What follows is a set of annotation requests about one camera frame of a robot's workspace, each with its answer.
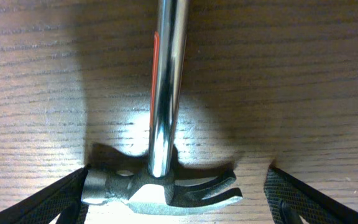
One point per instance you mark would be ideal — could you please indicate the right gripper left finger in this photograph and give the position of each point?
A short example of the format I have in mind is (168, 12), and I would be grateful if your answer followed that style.
(60, 200)

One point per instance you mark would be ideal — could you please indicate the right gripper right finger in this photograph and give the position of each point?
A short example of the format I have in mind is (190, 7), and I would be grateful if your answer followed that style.
(292, 201)

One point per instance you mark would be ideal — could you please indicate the small claw hammer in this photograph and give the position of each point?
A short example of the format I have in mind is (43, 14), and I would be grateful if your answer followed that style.
(153, 190)

